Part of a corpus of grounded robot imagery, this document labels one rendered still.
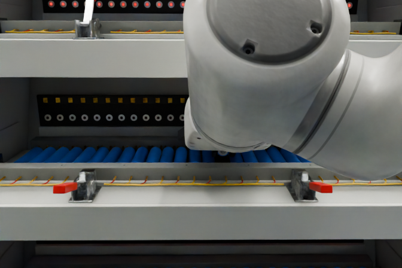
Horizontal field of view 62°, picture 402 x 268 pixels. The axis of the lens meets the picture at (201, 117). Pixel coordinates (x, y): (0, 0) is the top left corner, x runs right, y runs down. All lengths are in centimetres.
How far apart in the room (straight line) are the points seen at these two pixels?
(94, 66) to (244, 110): 28
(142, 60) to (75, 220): 20
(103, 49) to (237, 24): 28
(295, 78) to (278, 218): 28
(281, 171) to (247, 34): 31
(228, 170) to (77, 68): 23
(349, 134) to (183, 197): 26
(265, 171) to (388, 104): 28
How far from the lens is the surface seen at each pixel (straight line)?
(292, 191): 44
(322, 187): 36
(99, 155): 51
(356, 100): 20
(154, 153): 50
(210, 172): 44
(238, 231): 42
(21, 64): 46
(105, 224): 42
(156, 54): 41
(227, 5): 17
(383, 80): 21
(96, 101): 58
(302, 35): 17
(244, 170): 45
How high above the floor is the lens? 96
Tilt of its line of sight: 4 degrees up
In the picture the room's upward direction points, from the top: straight up
